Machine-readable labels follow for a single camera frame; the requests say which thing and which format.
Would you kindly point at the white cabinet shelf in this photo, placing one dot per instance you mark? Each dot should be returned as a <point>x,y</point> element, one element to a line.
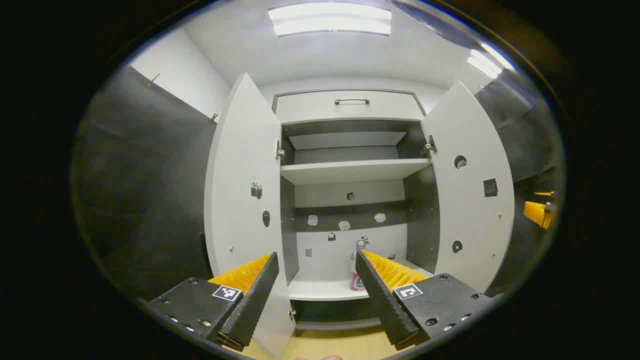
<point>350,172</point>
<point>320,290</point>

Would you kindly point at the white door with cat sticker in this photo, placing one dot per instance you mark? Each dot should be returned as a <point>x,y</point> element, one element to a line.
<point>470,215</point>

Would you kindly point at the white cabinet drawer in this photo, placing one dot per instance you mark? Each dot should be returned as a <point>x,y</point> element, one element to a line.
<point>310,107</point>

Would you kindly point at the black backdrop cloth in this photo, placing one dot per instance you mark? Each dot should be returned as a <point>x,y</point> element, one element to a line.
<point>150,200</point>

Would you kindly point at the white door with phone sticker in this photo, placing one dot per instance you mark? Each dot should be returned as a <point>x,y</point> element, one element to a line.
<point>240,150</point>

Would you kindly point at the ceiling light panel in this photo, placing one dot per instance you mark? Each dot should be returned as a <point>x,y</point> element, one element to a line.
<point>330,20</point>
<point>485,62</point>

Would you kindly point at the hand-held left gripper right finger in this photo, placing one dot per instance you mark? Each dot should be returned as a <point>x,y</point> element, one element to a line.
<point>382,300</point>

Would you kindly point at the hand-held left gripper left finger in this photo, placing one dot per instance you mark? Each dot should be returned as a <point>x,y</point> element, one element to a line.
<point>252,300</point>

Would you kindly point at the silver bottle with printed label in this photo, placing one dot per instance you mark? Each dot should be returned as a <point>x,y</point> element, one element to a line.
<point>354,282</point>

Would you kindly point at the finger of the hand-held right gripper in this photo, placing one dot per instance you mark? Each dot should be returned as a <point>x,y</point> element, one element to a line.
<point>536,212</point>

